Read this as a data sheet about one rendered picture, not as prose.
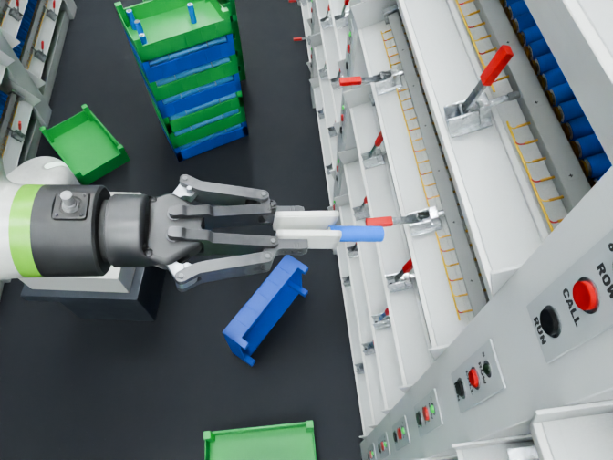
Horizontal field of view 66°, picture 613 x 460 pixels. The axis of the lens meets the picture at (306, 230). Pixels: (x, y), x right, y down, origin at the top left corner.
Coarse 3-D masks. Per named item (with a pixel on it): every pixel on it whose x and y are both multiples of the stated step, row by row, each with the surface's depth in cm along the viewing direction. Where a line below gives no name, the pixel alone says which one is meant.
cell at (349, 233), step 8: (344, 232) 52; (352, 232) 52; (360, 232) 52; (368, 232) 53; (376, 232) 53; (344, 240) 52; (352, 240) 53; (360, 240) 53; (368, 240) 53; (376, 240) 53
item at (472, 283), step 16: (384, 32) 81; (400, 32) 78; (400, 48) 76; (416, 80) 72; (416, 96) 71; (416, 112) 70; (416, 128) 70; (432, 128) 67; (432, 144) 66; (416, 160) 68; (432, 160) 65; (448, 176) 63; (448, 192) 62; (448, 208) 61; (448, 224) 60; (464, 240) 58; (464, 256) 57; (464, 272) 56; (480, 288) 55; (480, 304) 54
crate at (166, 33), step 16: (160, 0) 150; (176, 0) 153; (192, 0) 156; (208, 0) 157; (144, 16) 152; (160, 16) 153; (176, 16) 153; (208, 16) 153; (224, 16) 144; (128, 32) 141; (144, 32) 149; (160, 32) 149; (176, 32) 149; (192, 32) 143; (208, 32) 145; (224, 32) 148; (144, 48) 139; (160, 48) 142; (176, 48) 144
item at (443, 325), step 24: (384, 0) 81; (360, 24) 84; (384, 24) 84; (384, 48) 81; (384, 96) 76; (384, 120) 74; (408, 120) 72; (432, 120) 71; (408, 144) 70; (408, 168) 68; (408, 192) 67; (432, 192) 65; (408, 240) 63; (432, 240) 62; (432, 264) 61; (432, 288) 59; (456, 288) 58; (432, 312) 58; (456, 312) 57; (432, 336) 57; (456, 336) 56
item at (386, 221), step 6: (384, 216) 62; (390, 216) 62; (402, 216) 62; (408, 216) 62; (414, 216) 62; (366, 222) 62; (372, 222) 62; (378, 222) 62; (384, 222) 62; (390, 222) 62; (396, 222) 62; (402, 222) 62; (408, 222) 62; (414, 222) 62
